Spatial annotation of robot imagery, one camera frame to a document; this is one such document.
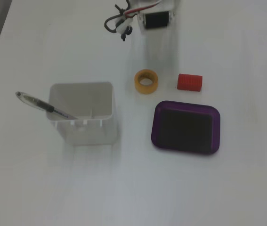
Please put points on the purple rectangular tray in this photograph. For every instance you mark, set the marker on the purple rectangular tray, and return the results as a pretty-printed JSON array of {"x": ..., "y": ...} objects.
[{"x": 185, "y": 129}]

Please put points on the white square plastic container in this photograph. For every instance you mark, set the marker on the white square plastic container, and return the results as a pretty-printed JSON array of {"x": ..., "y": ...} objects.
[{"x": 88, "y": 134}]

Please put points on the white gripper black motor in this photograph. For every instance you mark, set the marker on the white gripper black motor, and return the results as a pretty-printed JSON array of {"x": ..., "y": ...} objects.
[{"x": 156, "y": 20}]

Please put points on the red ribbed block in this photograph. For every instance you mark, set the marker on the red ribbed block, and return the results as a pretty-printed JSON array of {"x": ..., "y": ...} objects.
[{"x": 189, "y": 82}]

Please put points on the yellow tape roll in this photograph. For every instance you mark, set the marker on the yellow tape roll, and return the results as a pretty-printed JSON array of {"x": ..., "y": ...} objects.
[{"x": 138, "y": 82}]

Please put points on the clear black ballpoint pen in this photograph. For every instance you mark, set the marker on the clear black ballpoint pen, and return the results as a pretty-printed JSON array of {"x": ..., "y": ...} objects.
[{"x": 36, "y": 102}]

